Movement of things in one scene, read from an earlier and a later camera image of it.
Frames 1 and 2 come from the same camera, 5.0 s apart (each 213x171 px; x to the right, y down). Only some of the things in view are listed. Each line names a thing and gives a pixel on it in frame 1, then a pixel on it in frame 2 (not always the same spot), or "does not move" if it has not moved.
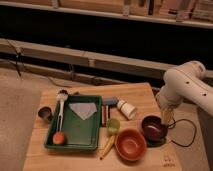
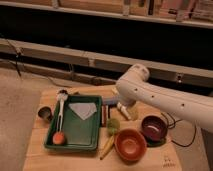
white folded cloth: [84, 109] does not move
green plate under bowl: [150, 145] does not move
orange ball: [58, 138] does not move
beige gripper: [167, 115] → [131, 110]
